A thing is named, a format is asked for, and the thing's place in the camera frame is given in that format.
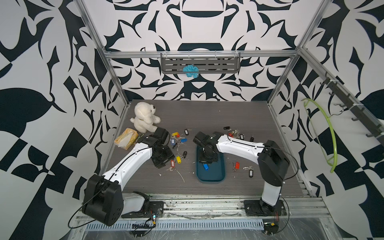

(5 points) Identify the teal scrunchie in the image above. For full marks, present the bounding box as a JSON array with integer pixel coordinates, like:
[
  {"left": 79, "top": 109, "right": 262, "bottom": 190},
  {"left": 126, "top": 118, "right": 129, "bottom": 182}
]
[{"left": 183, "top": 65, "right": 199, "bottom": 79}]

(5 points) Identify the dark wall hook rail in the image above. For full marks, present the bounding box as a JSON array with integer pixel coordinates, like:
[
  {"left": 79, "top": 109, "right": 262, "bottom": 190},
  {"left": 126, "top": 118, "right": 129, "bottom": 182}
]
[{"left": 322, "top": 71, "right": 384, "bottom": 145}]

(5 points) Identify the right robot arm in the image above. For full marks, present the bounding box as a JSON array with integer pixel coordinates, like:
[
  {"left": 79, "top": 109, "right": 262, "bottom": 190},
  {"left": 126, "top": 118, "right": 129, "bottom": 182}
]
[{"left": 193, "top": 132, "right": 291, "bottom": 208}]

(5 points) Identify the green hoop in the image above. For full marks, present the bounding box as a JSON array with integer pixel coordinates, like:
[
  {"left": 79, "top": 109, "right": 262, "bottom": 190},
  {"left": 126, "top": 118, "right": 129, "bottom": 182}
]
[{"left": 301, "top": 98, "right": 339, "bottom": 174}]

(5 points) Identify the white cable duct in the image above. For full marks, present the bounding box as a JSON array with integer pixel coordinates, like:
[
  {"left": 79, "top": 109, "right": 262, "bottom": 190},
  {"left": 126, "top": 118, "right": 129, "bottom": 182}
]
[{"left": 86, "top": 219, "right": 264, "bottom": 231}]

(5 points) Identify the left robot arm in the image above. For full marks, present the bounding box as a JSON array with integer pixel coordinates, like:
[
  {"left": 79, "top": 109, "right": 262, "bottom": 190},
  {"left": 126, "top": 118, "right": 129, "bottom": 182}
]
[{"left": 81, "top": 128, "right": 175, "bottom": 226}]

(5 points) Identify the white teddy bear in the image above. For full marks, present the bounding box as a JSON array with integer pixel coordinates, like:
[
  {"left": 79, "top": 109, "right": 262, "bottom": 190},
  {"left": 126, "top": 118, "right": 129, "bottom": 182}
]
[{"left": 130, "top": 102, "right": 161, "bottom": 134}]

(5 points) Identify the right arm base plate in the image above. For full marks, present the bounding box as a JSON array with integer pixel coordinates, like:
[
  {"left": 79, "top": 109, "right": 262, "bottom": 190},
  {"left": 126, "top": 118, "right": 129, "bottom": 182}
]
[{"left": 243, "top": 199, "right": 288, "bottom": 217}]

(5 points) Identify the yellow tissue pack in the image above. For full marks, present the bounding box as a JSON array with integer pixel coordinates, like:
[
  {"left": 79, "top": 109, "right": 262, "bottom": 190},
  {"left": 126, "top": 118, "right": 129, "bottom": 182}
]
[{"left": 114, "top": 128, "right": 139, "bottom": 150}]

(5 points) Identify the grey slotted wall shelf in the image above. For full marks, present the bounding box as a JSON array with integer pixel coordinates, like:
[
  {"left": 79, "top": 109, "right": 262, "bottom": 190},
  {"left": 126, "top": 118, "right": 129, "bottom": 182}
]
[{"left": 160, "top": 52, "right": 241, "bottom": 74}]

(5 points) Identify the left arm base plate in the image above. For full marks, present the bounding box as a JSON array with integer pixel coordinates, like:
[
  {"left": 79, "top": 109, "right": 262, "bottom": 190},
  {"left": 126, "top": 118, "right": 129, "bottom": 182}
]
[{"left": 121, "top": 201, "right": 164, "bottom": 219}]

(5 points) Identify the teal storage box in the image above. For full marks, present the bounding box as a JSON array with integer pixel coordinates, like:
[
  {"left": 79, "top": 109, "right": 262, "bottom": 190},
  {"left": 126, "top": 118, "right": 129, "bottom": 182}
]
[{"left": 196, "top": 153, "right": 226, "bottom": 184}]

